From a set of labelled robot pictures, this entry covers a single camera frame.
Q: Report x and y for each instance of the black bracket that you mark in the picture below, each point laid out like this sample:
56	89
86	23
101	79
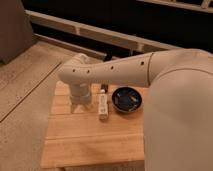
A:
108	57

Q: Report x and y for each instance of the dark brown block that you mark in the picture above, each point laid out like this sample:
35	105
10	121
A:
104	88

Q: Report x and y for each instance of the wooden board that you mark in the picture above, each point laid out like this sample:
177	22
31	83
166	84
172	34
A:
81	138

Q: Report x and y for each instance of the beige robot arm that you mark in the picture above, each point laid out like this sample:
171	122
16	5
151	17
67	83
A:
178	109

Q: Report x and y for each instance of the brown sofa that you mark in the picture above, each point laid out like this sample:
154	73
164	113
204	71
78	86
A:
16	33

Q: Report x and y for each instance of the white shelf frame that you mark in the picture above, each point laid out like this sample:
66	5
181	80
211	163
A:
125	27

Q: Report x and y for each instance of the dark ceramic bowl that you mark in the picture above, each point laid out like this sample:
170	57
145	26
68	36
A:
126	99

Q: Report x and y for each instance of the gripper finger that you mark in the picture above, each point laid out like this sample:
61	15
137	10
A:
88	105
72	109

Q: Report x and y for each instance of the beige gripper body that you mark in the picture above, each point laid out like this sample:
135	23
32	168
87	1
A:
80	94

